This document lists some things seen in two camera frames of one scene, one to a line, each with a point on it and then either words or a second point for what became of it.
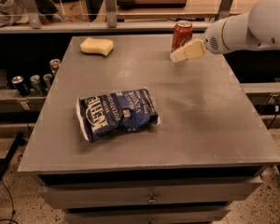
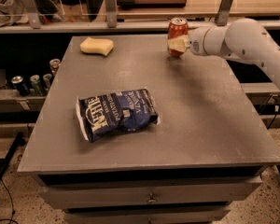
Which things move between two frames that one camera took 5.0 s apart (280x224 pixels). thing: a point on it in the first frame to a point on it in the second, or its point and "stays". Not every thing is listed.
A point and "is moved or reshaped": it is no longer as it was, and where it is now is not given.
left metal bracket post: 30,6 stays
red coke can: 182,35 is moved or reshaped
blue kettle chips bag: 105,114 stays
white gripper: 213,41 to 196,42
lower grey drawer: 147,216 stays
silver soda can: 48,80 stays
